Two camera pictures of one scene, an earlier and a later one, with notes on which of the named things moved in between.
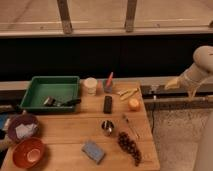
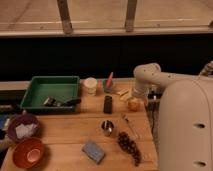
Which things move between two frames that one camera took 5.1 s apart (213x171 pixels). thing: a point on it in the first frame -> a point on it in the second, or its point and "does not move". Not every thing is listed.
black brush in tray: (50, 101) does not move
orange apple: (134, 104) does not move
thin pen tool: (128, 121) does not move
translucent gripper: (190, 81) -> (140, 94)
